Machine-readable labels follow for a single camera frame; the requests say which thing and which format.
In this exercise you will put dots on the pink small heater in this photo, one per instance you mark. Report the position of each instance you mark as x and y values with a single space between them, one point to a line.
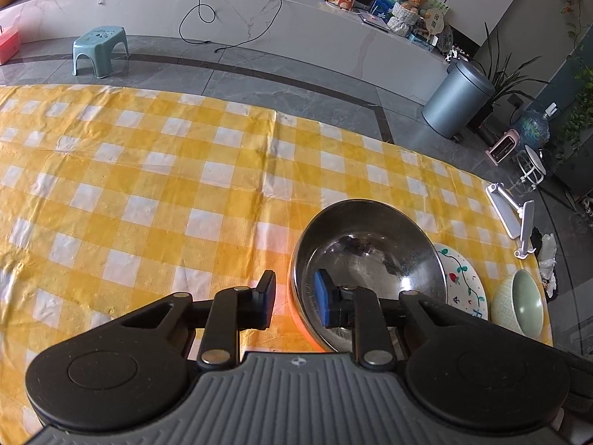
503 147

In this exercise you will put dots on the tall potted plant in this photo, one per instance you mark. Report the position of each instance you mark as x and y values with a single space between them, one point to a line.
501 76

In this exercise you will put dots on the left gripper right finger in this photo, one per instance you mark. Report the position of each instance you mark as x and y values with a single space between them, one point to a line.
356 309

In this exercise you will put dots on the green picture book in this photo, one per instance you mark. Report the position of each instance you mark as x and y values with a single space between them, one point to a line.
382 9

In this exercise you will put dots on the light blue plastic stool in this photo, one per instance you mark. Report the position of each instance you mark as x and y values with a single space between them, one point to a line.
97 45

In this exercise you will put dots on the yellow checkered tablecloth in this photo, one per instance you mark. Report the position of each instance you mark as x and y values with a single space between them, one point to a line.
114 197

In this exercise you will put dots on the white round side stand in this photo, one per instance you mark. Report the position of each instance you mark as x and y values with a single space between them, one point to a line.
531 171

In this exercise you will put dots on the grey metal trash can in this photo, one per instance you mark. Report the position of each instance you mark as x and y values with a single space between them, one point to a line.
458 98

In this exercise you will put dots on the white fruity painted plate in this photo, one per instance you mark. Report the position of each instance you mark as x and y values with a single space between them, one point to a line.
464 288

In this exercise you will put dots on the green ceramic bowl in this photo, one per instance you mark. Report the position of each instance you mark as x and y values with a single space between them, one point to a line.
517 305

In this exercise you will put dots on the blue water bottle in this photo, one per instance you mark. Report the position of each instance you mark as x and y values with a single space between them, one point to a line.
533 126

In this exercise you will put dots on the orange steel bowl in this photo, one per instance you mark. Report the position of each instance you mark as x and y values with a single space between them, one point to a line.
366 243

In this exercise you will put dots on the round paper fan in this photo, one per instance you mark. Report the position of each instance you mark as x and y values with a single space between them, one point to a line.
434 21

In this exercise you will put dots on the red box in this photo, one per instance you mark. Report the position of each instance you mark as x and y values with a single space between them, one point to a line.
9 43

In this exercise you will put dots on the white phone stand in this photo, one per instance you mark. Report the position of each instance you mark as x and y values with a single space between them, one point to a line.
517 219

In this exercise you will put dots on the white marble tv cabinet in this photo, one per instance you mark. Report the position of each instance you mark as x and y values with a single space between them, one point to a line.
311 31

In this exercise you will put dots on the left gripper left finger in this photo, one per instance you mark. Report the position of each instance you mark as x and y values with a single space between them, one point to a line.
223 318

